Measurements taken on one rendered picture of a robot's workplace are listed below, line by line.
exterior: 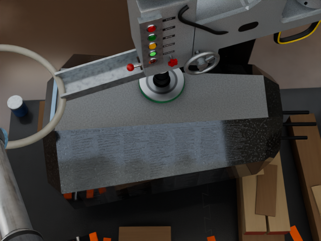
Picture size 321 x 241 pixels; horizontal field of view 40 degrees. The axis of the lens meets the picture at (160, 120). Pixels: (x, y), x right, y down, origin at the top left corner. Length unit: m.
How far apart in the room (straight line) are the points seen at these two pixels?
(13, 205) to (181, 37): 0.83
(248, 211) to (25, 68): 1.83
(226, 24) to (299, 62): 1.66
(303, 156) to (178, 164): 0.98
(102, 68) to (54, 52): 1.40
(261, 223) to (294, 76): 1.16
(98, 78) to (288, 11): 0.83
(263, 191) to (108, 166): 0.93
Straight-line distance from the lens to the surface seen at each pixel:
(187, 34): 1.62
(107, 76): 1.89
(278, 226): 2.54
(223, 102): 2.09
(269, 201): 2.55
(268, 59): 3.24
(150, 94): 2.03
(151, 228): 2.58
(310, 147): 2.86
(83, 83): 1.90
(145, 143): 2.06
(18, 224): 1.19
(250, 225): 2.51
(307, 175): 2.79
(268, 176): 2.59
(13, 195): 1.27
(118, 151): 2.08
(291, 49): 3.32
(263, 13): 1.73
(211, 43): 1.75
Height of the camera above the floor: 2.67
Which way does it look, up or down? 66 degrees down
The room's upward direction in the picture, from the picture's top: 2 degrees counter-clockwise
